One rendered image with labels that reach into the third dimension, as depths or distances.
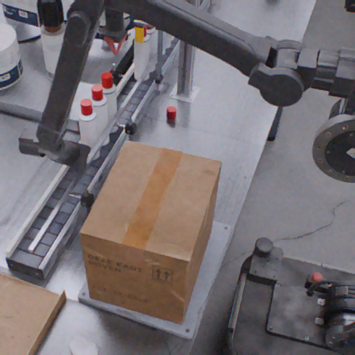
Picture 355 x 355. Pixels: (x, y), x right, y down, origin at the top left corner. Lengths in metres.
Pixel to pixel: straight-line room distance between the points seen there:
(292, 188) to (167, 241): 1.76
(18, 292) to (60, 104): 0.50
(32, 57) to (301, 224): 1.45
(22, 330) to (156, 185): 0.48
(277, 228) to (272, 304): 0.63
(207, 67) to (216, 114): 0.26
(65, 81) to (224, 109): 0.83
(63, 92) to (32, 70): 0.81
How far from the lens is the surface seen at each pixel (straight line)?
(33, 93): 1.91
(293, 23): 2.40
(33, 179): 1.68
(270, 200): 2.76
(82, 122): 1.54
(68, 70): 1.17
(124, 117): 1.78
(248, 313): 2.09
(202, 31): 1.01
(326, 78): 1.02
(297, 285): 2.19
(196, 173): 1.27
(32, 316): 1.40
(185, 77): 1.90
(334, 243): 2.67
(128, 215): 1.18
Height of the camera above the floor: 2.03
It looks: 49 degrees down
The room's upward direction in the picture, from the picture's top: 2 degrees counter-clockwise
